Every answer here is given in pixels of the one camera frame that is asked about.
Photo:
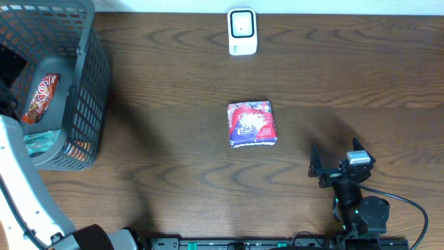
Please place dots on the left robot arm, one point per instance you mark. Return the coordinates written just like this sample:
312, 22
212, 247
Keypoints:
30, 217

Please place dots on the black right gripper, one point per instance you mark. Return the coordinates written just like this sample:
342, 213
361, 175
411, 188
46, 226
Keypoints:
316, 163

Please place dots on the red purple liners pack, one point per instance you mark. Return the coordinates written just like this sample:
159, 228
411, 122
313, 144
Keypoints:
251, 123

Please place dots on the teal snack wrapper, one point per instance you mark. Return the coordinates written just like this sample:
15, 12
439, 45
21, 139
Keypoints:
38, 143

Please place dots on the white barcode scanner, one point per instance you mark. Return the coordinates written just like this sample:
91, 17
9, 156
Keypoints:
242, 32

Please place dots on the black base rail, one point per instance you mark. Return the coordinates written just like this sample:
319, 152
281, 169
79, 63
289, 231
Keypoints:
308, 243

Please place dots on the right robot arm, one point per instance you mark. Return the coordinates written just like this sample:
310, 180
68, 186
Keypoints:
364, 218

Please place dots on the orange Top chocolate bar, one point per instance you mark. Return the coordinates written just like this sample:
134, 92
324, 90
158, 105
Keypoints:
41, 98

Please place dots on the grey plastic mesh basket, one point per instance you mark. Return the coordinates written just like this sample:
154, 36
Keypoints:
58, 37

